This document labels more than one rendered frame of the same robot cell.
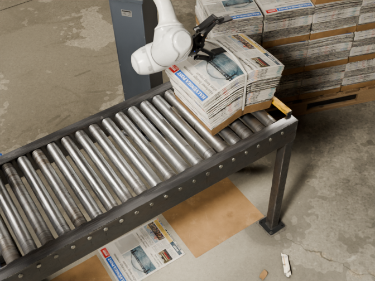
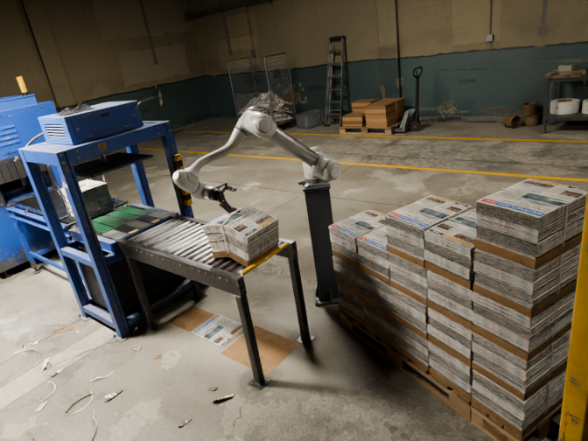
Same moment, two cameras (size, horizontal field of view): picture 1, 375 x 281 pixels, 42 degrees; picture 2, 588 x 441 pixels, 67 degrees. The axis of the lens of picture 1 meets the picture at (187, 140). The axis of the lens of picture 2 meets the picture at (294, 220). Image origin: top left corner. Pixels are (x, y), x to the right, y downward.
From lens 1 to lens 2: 3.05 m
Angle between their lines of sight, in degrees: 63
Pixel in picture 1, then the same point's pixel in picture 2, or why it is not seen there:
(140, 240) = (228, 325)
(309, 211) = (281, 401)
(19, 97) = not seen: hidden behind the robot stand
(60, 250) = (133, 247)
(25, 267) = (123, 243)
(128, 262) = (210, 327)
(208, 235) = (240, 353)
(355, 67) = (437, 353)
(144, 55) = not seen: hidden behind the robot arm
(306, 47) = (388, 291)
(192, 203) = (265, 338)
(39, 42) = not seen: hidden behind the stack
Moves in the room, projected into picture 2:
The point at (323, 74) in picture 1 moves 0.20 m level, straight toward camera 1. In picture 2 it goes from (409, 335) to (374, 339)
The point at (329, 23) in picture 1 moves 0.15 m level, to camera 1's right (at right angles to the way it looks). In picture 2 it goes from (402, 278) to (417, 290)
